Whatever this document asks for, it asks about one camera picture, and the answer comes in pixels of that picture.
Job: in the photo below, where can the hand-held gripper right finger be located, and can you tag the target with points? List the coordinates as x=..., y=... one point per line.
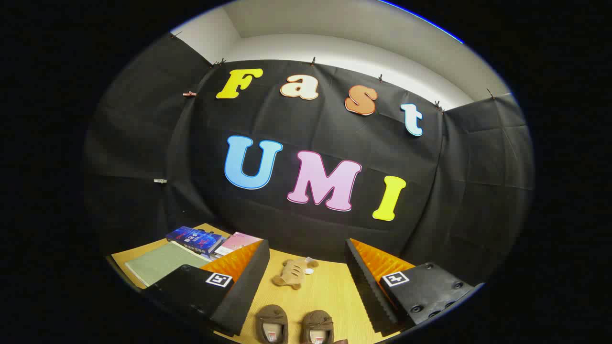
x=370, y=291

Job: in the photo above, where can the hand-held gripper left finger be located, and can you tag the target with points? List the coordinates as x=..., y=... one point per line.
x=241, y=291

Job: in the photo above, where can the brown fuzzy slipper shoe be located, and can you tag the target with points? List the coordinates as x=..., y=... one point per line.
x=318, y=320
x=271, y=317

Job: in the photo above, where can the green fabric storage box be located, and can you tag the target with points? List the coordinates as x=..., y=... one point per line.
x=160, y=263

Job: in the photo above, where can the pink cover book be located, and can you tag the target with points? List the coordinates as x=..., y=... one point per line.
x=236, y=242

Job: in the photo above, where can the tan bread plush toy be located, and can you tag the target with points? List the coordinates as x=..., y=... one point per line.
x=291, y=273

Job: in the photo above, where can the blue cover book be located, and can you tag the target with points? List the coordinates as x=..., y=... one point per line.
x=196, y=239

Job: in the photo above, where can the black backdrop cloth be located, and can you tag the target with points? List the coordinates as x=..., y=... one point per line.
x=311, y=129

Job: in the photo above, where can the row of small black clips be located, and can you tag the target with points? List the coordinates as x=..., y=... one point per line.
x=313, y=61

